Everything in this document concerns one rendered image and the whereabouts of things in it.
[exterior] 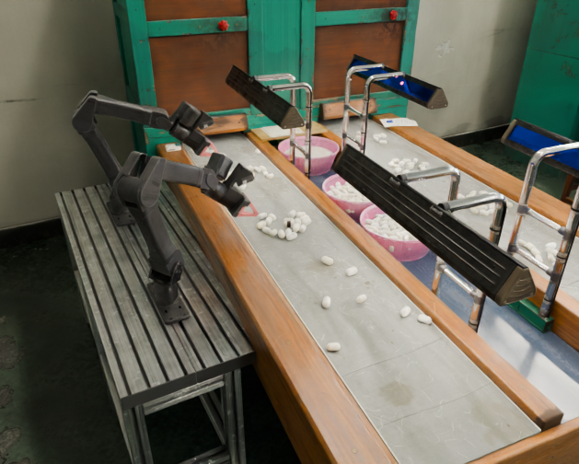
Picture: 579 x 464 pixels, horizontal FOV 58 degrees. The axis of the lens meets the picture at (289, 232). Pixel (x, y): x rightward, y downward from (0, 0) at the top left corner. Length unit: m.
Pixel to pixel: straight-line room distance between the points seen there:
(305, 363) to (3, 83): 2.34
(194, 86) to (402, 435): 1.75
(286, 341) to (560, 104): 3.36
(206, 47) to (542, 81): 2.71
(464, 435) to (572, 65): 3.37
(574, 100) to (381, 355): 3.21
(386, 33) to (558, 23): 1.80
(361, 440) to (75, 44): 2.53
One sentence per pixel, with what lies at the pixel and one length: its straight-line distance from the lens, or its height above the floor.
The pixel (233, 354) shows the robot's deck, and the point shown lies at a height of 0.67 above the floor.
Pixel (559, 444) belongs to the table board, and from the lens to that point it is 1.24.
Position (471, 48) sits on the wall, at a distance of 4.46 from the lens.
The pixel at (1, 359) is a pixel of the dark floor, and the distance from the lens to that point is 2.60.
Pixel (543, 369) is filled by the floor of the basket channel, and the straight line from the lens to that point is 1.44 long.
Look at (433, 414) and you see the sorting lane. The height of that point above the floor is 0.74.
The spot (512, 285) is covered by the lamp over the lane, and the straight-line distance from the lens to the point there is 0.95.
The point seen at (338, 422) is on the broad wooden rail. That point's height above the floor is 0.76.
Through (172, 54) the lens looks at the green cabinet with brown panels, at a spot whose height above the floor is 1.13.
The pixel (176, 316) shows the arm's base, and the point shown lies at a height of 0.68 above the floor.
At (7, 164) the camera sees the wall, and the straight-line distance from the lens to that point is 3.22.
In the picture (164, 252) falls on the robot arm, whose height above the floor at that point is 0.85.
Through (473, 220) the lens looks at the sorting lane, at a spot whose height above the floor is 0.74.
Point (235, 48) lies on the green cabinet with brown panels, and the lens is 2.42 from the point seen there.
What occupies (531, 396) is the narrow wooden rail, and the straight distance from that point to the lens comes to 1.23.
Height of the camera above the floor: 1.59
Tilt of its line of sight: 30 degrees down
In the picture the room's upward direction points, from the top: straight up
